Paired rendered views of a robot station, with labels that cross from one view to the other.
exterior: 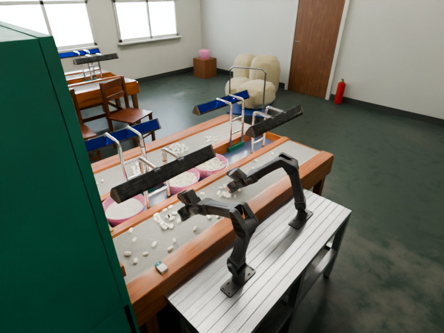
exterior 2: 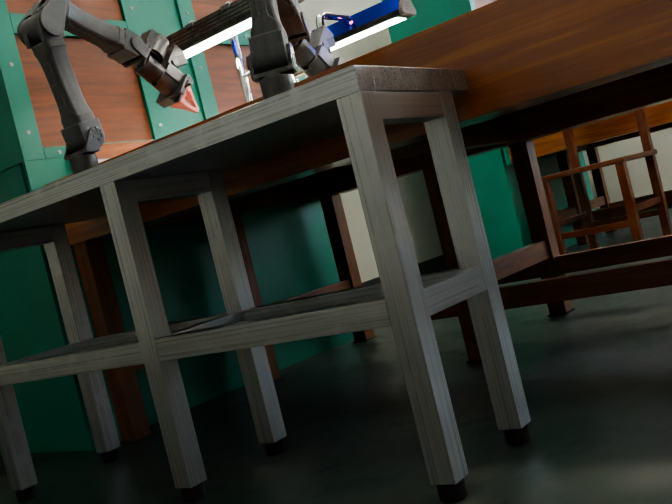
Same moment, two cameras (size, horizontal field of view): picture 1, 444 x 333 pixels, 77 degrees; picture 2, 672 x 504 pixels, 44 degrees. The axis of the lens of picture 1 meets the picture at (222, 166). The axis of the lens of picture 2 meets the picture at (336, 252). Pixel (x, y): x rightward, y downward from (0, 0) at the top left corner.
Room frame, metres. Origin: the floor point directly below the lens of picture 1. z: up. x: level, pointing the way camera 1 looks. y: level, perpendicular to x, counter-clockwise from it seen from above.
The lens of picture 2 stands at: (1.14, -2.04, 0.44)
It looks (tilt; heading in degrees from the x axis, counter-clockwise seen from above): 1 degrees down; 83
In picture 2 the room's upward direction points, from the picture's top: 14 degrees counter-clockwise
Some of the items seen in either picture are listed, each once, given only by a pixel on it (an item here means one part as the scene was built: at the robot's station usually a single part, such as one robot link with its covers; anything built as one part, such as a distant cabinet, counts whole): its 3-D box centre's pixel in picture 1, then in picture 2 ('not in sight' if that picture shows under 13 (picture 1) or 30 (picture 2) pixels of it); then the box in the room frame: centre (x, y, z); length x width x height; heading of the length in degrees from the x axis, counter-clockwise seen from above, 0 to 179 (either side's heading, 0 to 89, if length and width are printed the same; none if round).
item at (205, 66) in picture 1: (205, 63); not in sight; (7.40, 0.45, 0.32); 0.42 x 0.42 x 0.63; 47
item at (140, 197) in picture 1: (124, 210); not in sight; (1.31, 0.60, 0.72); 0.27 x 0.27 x 0.10
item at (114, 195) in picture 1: (168, 169); (211, 27); (1.23, 0.28, 1.08); 0.62 x 0.08 x 0.07; 135
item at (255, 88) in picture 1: (256, 93); not in sight; (4.66, -0.57, 0.41); 0.74 x 0.56 x 0.39; 138
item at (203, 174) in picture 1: (210, 166); not in sight; (1.82, 0.09, 0.72); 0.27 x 0.27 x 0.10
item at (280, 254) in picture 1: (238, 226); (257, 158); (1.25, -0.11, 0.65); 1.20 x 0.90 x 0.04; 137
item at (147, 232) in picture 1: (232, 191); not in sight; (1.50, -0.07, 0.73); 1.81 x 0.30 x 0.02; 135
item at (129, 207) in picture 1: (125, 211); not in sight; (1.31, 0.60, 0.71); 0.22 x 0.22 x 0.06
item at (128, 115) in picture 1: (129, 114); not in sight; (3.56, 1.25, 0.45); 0.44 x 0.44 x 0.91; 67
